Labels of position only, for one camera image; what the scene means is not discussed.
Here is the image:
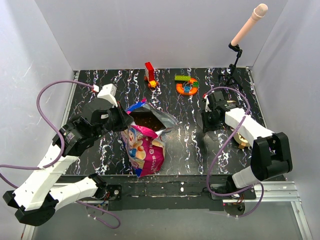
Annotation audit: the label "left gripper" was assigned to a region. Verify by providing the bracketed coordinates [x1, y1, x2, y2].
[93, 100, 135, 140]

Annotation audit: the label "pink blue pet food bag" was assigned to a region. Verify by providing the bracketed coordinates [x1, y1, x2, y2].
[121, 98, 178, 178]

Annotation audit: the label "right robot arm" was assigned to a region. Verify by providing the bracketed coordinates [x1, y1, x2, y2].
[201, 87, 293, 199]

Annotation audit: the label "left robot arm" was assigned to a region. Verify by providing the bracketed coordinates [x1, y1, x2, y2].
[3, 98, 134, 227]

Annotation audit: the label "cream bowl near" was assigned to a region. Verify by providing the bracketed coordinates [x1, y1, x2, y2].
[233, 132, 251, 149]

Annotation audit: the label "red toy block figure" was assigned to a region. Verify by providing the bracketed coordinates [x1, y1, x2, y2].
[144, 62, 159, 89]

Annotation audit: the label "green toy brick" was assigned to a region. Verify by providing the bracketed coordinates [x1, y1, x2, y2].
[174, 75, 191, 81]

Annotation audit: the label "black microphone tripod stand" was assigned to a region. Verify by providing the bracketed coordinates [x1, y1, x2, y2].
[218, 42, 243, 91]

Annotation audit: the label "pink microphone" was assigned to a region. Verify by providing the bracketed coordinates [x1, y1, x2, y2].
[230, 3, 268, 47]

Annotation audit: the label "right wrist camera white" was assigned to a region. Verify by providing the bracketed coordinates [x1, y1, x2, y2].
[202, 93, 212, 112]

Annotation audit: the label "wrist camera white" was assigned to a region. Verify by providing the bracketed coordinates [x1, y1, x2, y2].
[93, 83, 118, 107]
[202, 93, 212, 112]

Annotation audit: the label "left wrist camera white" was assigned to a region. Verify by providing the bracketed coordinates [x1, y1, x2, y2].
[93, 83, 118, 107]

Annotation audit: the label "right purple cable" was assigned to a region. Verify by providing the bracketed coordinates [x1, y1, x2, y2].
[203, 86, 265, 218]

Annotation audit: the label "orange ring toy blocks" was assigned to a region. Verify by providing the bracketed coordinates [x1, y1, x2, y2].
[176, 77, 199, 96]

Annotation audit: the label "aluminium rail frame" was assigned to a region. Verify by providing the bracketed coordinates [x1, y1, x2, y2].
[22, 181, 312, 240]

